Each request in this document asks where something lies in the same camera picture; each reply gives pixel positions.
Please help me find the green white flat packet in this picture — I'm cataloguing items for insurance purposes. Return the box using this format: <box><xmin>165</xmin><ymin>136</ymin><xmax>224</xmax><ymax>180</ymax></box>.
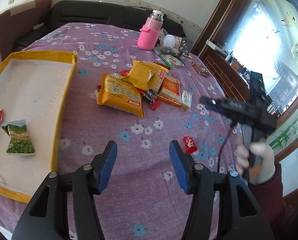
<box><xmin>159</xmin><ymin>54</ymin><xmax>186</xmax><ymax>69</ymax></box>

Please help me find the dark plastic bag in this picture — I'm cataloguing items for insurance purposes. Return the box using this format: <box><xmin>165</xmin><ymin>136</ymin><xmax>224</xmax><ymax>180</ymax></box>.
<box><xmin>155</xmin><ymin>45</ymin><xmax>179</xmax><ymax>55</ymax></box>

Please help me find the maroon armchair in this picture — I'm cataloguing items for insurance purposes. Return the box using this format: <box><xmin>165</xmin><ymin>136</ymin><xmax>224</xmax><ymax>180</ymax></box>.
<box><xmin>0</xmin><ymin>0</ymin><xmax>52</xmax><ymax>68</ymax></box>

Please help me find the green pea snack packet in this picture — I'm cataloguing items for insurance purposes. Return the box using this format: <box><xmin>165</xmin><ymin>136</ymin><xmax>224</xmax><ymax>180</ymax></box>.
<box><xmin>2</xmin><ymin>119</ymin><xmax>37</xmax><ymax>156</ymax></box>

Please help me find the white plastic jar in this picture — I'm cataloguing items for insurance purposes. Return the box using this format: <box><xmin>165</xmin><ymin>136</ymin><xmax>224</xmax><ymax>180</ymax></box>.
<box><xmin>163</xmin><ymin>34</ymin><xmax>183</xmax><ymax>50</ymax></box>

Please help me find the orange cracker packet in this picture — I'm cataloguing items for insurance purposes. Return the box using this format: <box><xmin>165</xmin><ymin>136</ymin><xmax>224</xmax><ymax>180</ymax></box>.
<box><xmin>157</xmin><ymin>74</ymin><xmax>183</xmax><ymax>105</ymax></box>

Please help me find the wooden glass display cabinet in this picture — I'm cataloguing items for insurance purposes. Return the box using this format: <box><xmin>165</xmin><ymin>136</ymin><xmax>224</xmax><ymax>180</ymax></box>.
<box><xmin>190</xmin><ymin>0</ymin><xmax>298</xmax><ymax>198</ymax></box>

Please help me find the yellow-edged white tray box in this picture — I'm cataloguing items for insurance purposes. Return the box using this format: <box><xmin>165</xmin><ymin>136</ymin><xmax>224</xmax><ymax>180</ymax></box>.
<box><xmin>0</xmin><ymin>51</ymin><xmax>77</xmax><ymax>204</ymax></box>

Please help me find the black sofa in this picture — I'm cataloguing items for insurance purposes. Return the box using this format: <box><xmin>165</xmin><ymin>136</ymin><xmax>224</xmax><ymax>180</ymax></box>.
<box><xmin>13</xmin><ymin>0</ymin><xmax>184</xmax><ymax>53</ymax></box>

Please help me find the red black candy wrapper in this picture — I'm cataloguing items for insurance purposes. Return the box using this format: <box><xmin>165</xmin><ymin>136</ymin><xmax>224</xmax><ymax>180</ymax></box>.
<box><xmin>141</xmin><ymin>90</ymin><xmax>161</xmax><ymax>110</ymax></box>

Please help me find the person's right hand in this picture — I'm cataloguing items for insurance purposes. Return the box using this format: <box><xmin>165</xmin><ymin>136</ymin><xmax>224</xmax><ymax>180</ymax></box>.
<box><xmin>235</xmin><ymin>137</ymin><xmax>276</xmax><ymax>184</ymax></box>

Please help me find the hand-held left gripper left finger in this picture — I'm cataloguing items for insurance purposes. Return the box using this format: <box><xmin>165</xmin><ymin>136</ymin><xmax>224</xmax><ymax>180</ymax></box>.
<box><xmin>12</xmin><ymin>140</ymin><xmax>118</xmax><ymax>240</ymax></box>

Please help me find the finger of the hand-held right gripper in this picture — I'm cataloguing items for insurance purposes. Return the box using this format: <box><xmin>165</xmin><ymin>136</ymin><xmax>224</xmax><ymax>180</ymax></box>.
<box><xmin>199</xmin><ymin>96</ymin><xmax>229</xmax><ymax>113</ymax></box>

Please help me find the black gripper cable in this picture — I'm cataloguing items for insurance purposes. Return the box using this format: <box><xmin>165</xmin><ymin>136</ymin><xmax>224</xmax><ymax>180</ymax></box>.
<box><xmin>216</xmin><ymin>121</ymin><xmax>239</xmax><ymax>174</ymax></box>

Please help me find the large yellow biscuit packet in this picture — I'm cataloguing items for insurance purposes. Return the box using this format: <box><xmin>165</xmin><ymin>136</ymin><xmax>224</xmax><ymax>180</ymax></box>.
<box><xmin>96</xmin><ymin>73</ymin><xmax>145</xmax><ymax>118</ymax></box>

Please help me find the plain yellow snack packet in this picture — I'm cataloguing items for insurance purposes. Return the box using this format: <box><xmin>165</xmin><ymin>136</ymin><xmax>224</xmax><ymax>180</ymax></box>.
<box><xmin>121</xmin><ymin>60</ymin><xmax>169</xmax><ymax>91</ymax></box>

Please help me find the person's right forearm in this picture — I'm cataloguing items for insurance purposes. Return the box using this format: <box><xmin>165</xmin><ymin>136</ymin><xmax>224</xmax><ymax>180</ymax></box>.
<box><xmin>247</xmin><ymin>164</ymin><xmax>298</xmax><ymax>230</ymax></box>

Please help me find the brown snack packet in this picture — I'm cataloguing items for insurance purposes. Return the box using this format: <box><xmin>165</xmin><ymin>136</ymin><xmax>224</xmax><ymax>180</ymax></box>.
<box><xmin>192</xmin><ymin>62</ymin><xmax>211</xmax><ymax>77</ymax></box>

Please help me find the purple floral tablecloth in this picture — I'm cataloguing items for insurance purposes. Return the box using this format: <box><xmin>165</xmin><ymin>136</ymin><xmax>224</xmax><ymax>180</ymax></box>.
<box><xmin>0</xmin><ymin>22</ymin><xmax>249</xmax><ymax>240</ymax></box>

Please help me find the pink bottle knitted sleeve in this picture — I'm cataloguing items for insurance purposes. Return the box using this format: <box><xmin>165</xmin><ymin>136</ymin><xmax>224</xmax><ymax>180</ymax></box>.
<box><xmin>137</xmin><ymin>9</ymin><xmax>164</xmax><ymax>50</ymax></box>

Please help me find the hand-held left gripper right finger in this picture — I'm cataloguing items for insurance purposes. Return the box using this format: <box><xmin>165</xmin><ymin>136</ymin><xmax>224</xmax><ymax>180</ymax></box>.
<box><xmin>169</xmin><ymin>140</ymin><xmax>275</xmax><ymax>240</ymax></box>

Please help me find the red candy white print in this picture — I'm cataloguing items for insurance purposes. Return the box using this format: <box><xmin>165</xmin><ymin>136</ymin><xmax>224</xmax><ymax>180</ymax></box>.
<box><xmin>182</xmin><ymin>136</ymin><xmax>198</xmax><ymax>153</ymax></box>

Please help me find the yellow round-label cracker packet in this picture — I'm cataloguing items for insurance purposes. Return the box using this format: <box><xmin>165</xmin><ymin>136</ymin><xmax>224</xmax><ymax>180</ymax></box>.
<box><xmin>149</xmin><ymin>69</ymin><xmax>168</xmax><ymax>93</ymax></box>

